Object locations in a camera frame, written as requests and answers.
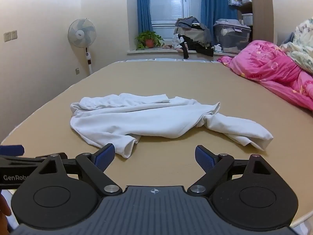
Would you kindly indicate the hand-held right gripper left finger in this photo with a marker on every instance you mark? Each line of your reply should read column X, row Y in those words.
column 105, row 157

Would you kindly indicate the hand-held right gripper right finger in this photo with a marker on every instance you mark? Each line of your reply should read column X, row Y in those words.
column 204, row 158

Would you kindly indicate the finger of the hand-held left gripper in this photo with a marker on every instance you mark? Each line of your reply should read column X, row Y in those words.
column 63, row 156
column 11, row 149

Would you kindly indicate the white long-sleeved shirt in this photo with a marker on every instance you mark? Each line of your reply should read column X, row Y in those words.
column 146, row 120

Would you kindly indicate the pile of dark clothes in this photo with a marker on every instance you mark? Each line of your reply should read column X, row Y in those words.
column 193, row 33

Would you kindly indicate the person's left hand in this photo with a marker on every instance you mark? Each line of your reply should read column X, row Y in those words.
column 3, row 209

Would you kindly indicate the pink floral quilt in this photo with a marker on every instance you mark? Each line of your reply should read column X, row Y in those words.
column 264, row 63

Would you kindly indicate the clear plastic storage box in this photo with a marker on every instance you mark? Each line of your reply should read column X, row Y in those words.
column 232, row 39

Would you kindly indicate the white standing fan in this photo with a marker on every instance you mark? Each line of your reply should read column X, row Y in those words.
column 82, row 33

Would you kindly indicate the green potted plant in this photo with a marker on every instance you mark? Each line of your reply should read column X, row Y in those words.
column 149, row 40

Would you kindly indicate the white plastic container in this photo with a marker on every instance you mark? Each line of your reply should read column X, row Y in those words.
column 247, row 19

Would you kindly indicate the white green floral quilt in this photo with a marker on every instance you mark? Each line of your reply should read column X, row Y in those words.
column 303, row 46

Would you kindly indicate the wooden shelf unit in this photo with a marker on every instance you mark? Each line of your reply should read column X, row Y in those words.
column 244, row 8

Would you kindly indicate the blue curtain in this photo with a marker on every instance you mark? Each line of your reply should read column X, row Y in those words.
column 143, row 5
column 215, row 2

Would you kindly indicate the window with white blind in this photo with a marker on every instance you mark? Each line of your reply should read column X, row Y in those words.
column 168, row 5

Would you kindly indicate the white cardboard box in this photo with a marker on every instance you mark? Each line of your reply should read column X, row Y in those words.
column 234, row 1

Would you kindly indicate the beige wall socket plate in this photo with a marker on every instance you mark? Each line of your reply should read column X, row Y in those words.
column 10, row 36

